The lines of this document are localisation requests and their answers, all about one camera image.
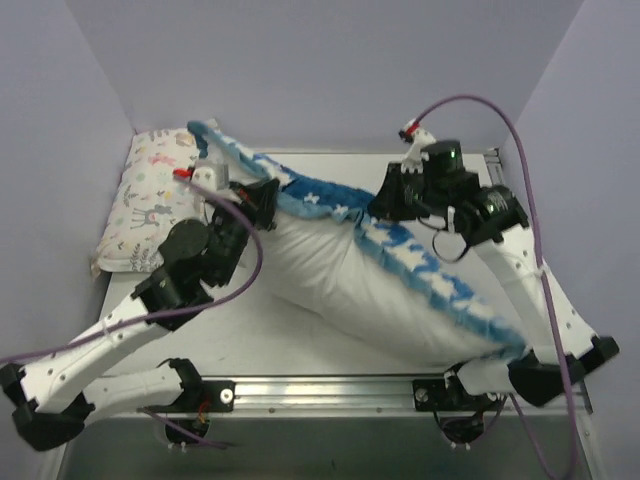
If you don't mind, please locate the blue white plush pillowcase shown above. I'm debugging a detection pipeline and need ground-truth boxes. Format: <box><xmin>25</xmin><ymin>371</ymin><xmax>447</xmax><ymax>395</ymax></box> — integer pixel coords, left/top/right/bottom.
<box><xmin>187</xmin><ymin>121</ymin><xmax>527</xmax><ymax>365</ymax></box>

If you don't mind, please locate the right aluminium side rail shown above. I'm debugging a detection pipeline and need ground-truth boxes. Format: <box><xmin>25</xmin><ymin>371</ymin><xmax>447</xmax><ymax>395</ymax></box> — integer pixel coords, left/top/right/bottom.
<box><xmin>484</xmin><ymin>148</ymin><xmax>505</xmax><ymax>185</ymax></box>

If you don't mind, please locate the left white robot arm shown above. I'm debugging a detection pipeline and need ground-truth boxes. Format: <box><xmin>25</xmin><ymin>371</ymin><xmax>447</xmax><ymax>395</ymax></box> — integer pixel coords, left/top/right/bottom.
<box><xmin>1</xmin><ymin>179</ymin><xmax>280</xmax><ymax>452</ymax></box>

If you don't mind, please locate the aluminium mounting rail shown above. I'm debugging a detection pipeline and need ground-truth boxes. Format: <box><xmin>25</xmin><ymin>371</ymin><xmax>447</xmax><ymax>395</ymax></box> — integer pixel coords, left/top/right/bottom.
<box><xmin>112</xmin><ymin>377</ymin><xmax>596</xmax><ymax>416</ymax></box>

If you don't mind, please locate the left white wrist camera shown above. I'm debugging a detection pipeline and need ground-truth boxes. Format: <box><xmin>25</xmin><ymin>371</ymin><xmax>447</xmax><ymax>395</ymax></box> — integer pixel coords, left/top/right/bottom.
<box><xmin>173</xmin><ymin>162</ymin><xmax>230</xmax><ymax>192</ymax></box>

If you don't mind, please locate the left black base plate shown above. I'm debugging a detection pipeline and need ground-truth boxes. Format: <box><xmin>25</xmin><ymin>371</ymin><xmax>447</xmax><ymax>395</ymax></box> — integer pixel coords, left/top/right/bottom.
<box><xmin>180</xmin><ymin>379</ymin><xmax>236</xmax><ymax>413</ymax></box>

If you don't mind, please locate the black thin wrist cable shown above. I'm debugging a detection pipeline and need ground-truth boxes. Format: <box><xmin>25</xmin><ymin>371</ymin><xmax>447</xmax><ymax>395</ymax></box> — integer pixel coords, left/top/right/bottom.
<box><xmin>419</xmin><ymin>204</ymin><xmax>476</xmax><ymax>265</ymax></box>

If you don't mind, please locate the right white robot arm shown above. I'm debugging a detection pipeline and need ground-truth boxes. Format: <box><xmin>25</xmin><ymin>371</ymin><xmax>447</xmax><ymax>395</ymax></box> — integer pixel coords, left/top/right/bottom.
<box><xmin>369</xmin><ymin>135</ymin><xmax>620</xmax><ymax>409</ymax></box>

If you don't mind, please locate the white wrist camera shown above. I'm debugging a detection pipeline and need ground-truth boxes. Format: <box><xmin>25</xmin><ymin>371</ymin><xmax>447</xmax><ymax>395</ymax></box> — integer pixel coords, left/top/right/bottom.
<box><xmin>398</xmin><ymin>119</ymin><xmax>436</xmax><ymax>172</ymax></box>
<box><xmin>173</xmin><ymin>162</ymin><xmax>230</xmax><ymax>192</ymax></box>

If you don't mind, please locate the animal print white pillow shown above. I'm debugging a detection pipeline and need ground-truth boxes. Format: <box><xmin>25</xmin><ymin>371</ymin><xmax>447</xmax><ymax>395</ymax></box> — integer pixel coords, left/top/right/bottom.
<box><xmin>91</xmin><ymin>128</ymin><xmax>203</xmax><ymax>275</ymax></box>

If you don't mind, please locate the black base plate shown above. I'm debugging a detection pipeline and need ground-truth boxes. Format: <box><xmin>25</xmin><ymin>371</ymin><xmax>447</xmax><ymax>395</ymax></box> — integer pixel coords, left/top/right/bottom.
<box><xmin>412</xmin><ymin>378</ymin><xmax>462</xmax><ymax>412</ymax></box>
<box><xmin>180</xmin><ymin>379</ymin><xmax>236</xmax><ymax>413</ymax></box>

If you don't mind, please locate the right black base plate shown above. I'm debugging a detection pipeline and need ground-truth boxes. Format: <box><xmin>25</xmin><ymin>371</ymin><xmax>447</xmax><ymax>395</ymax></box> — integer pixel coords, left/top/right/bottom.
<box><xmin>412</xmin><ymin>378</ymin><xmax>462</xmax><ymax>412</ymax></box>

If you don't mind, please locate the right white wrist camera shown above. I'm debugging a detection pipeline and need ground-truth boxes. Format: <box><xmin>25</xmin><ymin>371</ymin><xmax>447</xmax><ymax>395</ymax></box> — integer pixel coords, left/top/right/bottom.
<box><xmin>398</xmin><ymin>119</ymin><xmax>436</xmax><ymax>172</ymax></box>

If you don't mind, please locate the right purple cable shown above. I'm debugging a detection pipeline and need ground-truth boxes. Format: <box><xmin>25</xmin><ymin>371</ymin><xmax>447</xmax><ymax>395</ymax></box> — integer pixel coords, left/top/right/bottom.
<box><xmin>399</xmin><ymin>93</ymin><xmax>584</xmax><ymax>480</ymax></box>

